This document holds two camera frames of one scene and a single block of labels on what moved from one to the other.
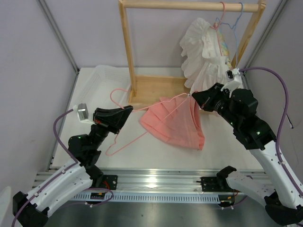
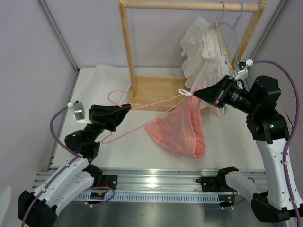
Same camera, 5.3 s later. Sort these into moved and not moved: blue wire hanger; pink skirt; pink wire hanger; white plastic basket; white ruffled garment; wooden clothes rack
Moved: pink skirt; pink wire hanger
Not moved: white ruffled garment; wooden clothes rack; white plastic basket; blue wire hanger
